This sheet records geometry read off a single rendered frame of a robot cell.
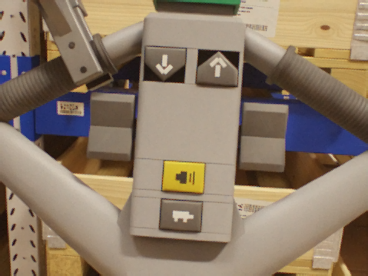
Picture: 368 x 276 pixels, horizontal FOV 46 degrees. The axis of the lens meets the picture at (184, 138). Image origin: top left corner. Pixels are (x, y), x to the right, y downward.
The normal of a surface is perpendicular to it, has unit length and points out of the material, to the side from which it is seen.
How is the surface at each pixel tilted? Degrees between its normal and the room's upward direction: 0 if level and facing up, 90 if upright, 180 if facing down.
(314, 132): 90
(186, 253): 71
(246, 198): 90
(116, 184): 90
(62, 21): 100
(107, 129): 57
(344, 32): 90
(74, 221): 80
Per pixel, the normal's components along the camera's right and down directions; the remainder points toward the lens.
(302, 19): -0.04, 0.28
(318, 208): -0.11, -0.10
